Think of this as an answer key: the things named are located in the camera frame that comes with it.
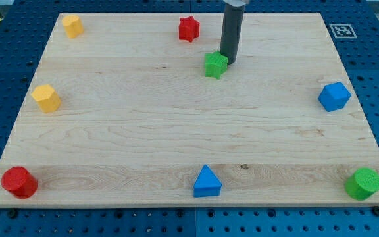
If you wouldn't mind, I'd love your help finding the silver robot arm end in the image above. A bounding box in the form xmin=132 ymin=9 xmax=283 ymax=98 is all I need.
xmin=223 ymin=0 xmax=250 ymax=7

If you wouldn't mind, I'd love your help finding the green star block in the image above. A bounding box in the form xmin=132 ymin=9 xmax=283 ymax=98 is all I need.
xmin=204 ymin=51 xmax=228 ymax=79

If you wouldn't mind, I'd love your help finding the red star block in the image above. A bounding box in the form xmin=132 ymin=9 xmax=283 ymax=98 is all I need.
xmin=178 ymin=16 xmax=200 ymax=42

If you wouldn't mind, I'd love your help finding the wooden board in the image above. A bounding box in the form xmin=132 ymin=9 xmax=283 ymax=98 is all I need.
xmin=0 ymin=13 xmax=379 ymax=208

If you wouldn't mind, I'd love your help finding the blue triangle block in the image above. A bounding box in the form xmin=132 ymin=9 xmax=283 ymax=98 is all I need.
xmin=193 ymin=165 xmax=222 ymax=198

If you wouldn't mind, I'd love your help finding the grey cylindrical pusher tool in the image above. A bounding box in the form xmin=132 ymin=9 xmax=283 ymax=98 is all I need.
xmin=220 ymin=3 xmax=245 ymax=65

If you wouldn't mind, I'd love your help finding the yellow hexagon block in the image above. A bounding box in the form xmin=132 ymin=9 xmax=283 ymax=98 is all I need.
xmin=31 ymin=84 xmax=61 ymax=113

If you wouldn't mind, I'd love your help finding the blue cube block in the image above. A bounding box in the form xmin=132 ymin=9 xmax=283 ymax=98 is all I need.
xmin=318 ymin=82 xmax=351 ymax=112

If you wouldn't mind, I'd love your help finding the white fiducial marker tag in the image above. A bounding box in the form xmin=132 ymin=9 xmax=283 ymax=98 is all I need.
xmin=329 ymin=23 xmax=357 ymax=39

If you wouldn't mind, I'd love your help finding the red cylinder block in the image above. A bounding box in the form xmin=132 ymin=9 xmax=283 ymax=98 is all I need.
xmin=1 ymin=166 xmax=38 ymax=199

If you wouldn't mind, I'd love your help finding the green cylinder block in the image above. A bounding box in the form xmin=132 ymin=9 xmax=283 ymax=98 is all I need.
xmin=345 ymin=167 xmax=379 ymax=201

